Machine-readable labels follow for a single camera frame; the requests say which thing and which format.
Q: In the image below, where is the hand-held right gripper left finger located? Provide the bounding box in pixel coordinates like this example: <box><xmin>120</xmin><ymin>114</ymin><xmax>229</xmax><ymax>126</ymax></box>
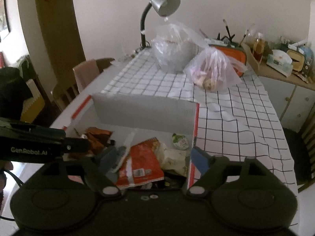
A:
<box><xmin>34</xmin><ymin>146</ymin><xmax>123</xmax><ymax>198</ymax></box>

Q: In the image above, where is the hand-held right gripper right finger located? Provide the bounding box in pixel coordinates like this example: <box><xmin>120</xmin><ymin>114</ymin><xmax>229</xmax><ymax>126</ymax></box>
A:
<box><xmin>184</xmin><ymin>147</ymin><xmax>269</xmax><ymax>198</ymax></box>

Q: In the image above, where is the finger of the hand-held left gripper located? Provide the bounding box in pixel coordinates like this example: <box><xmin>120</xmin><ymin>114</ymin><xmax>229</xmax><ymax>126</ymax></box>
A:
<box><xmin>0</xmin><ymin>118</ymin><xmax>66</xmax><ymax>142</ymax></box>
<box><xmin>60</xmin><ymin>138</ymin><xmax>90</xmax><ymax>154</ymax></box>

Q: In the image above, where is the brown triangular snack packet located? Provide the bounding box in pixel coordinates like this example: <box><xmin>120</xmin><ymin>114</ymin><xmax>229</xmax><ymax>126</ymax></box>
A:
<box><xmin>81</xmin><ymin>127</ymin><xmax>115</xmax><ymax>158</ymax></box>

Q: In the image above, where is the green lidded jelly cup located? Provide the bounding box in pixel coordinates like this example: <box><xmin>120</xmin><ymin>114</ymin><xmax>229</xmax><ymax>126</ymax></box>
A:
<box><xmin>171</xmin><ymin>133</ymin><xmax>189</xmax><ymax>150</ymax></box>

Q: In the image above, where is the clear cream snack packet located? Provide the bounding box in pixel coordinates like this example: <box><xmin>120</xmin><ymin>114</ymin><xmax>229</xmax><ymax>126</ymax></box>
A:
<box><xmin>157</xmin><ymin>141</ymin><xmax>191</xmax><ymax>177</ymax></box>

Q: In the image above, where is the red snack packet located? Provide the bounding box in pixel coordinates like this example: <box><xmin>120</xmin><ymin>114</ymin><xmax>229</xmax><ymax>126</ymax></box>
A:
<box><xmin>116</xmin><ymin>137</ymin><xmax>165</xmax><ymax>190</ymax></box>

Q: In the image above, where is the black glossy snack packet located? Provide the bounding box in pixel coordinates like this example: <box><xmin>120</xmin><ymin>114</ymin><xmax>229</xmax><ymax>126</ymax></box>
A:
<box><xmin>164</xmin><ymin>170</ymin><xmax>187</xmax><ymax>190</ymax></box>

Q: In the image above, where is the red cardboard box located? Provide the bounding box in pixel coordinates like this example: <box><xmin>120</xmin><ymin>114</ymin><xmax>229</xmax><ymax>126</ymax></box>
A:
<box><xmin>63</xmin><ymin>92</ymin><xmax>200</xmax><ymax>192</ymax></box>

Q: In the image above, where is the person's left hand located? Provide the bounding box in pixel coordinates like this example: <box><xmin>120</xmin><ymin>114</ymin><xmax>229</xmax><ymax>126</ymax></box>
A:
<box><xmin>0</xmin><ymin>161</ymin><xmax>14</xmax><ymax>197</ymax></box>

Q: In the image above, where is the dark cloth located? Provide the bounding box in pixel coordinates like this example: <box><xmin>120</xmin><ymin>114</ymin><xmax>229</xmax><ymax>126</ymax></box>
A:
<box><xmin>0</xmin><ymin>67</ymin><xmax>32</xmax><ymax>118</ymax></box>

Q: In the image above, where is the checked white tablecloth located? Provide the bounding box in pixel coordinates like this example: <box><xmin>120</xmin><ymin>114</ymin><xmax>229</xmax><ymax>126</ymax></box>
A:
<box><xmin>101</xmin><ymin>48</ymin><xmax>297</xmax><ymax>186</ymax></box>

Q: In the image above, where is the pink towel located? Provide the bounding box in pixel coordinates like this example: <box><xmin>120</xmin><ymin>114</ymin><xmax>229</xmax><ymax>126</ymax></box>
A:
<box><xmin>72</xmin><ymin>59</ymin><xmax>100</xmax><ymax>90</ymax></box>

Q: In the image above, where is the pinkish plastic bag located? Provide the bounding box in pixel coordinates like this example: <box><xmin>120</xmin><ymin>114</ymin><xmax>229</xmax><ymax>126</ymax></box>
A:
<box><xmin>183</xmin><ymin>47</ymin><xmax>248</xmax><ymax>93</ymax></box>

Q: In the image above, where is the brown wooden door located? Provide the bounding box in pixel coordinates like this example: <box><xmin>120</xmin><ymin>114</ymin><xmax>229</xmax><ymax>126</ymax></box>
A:
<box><xmin>33</xmin><ymin>0</ymin><xmax>86</xmax><ymax>89</ymax></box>

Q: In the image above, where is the large clear plastic bag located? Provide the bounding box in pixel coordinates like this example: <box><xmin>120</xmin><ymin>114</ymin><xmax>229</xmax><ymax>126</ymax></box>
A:
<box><xmin>151</xmin><ymin>22</ymin><xmax>209</xmax><ymax>74</ymax></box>

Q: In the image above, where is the orange bag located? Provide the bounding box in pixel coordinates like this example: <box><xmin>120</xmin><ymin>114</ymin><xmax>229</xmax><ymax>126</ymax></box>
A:
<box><xmin>208</xmin><ymin>44</ymin><xmax>247</xmax><ymax>75</ymax></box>

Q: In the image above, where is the white wooden cabinet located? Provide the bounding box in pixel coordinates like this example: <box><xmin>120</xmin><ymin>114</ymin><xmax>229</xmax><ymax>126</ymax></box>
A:
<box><xmin>256</xmin><ymin>61</ymin><xmax>315</xmax><ymax>132</ymax></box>

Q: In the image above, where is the wooden desktop organizer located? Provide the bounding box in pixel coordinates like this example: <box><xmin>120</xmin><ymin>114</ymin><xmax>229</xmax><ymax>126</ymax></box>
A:
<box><xmin>242</xmin><ymin>42</ymin><xmax>264</xmax><ymax>70</ymax></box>

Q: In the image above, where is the green white tissue box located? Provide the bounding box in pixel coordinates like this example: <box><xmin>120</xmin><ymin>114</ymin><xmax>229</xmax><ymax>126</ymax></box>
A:
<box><xmin>266</xmin><ymin>50</ymin><xmax>294</xmax><ymax>77</ymax></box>

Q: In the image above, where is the black forked stand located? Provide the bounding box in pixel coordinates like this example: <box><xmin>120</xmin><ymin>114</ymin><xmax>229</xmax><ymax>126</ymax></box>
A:
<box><xmin>217</xmin><ymin>18</ymin><xmax>238</xmax><ymax>46</ymax></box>

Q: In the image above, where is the glass jar with amber liquid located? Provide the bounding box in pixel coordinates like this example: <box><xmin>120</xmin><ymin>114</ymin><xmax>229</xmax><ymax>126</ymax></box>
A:
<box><xmin>251</xmin><ymin>32</ymin><xmax>267</xmax><ymax>62</ymax></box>

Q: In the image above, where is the blue patterned box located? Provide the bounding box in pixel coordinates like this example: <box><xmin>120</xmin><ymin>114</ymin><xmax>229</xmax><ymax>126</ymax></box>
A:
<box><xmin>299</xmin><ymin>45</ymin><xmax>315</xmax><ymax>79</ymax></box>

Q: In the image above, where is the silver desk lamp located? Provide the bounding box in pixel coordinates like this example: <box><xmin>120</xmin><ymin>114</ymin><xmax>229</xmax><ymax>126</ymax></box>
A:
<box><xmin>140</xmin><ymin>0</ymin><xmax>181</xmax><ymax>50</ymax></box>

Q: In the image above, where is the black cable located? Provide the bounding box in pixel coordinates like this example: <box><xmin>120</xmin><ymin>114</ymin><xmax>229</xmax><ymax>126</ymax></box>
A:
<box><xmin>0</xmin><ymin>169</ymin><xmax>24</xmax><ymax>221</ymax></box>

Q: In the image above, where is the framed wall picture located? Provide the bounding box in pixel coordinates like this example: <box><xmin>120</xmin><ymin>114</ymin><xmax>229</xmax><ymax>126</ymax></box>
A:
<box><xmin>0</xmin><ymin>0</ymin><xmax>10</xmax><ymax>40</ymax></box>

